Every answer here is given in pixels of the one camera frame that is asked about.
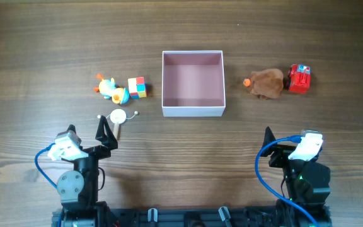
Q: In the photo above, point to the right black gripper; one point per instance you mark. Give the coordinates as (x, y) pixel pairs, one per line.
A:
(282, 153)

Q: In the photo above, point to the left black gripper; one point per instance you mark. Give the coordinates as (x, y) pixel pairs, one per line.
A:
(108, 141)

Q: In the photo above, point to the white wooden pellet drum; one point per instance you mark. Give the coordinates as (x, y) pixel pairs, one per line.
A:
(118, 117)

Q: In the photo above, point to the yellow blue toy duck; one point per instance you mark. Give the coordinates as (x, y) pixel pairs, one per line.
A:
(109, 90)

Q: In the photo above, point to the brown plush toy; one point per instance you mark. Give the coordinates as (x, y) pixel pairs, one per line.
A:
(266, 84)

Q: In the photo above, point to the colourful two-by-two puzzle cube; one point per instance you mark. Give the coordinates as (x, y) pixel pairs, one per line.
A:
(137, 87)

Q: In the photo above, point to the red toy robot car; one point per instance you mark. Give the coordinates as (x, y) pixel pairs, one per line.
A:
(299, 78)

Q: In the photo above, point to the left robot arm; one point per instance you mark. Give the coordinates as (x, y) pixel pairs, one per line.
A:
(78, 188)

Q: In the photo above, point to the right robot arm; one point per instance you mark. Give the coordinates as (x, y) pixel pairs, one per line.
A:
(307, 181)

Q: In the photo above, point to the white square cardboard box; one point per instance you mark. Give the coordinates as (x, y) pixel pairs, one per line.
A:
(193, 83)

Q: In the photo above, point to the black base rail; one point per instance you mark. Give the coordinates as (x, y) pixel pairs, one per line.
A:
(223, 216)

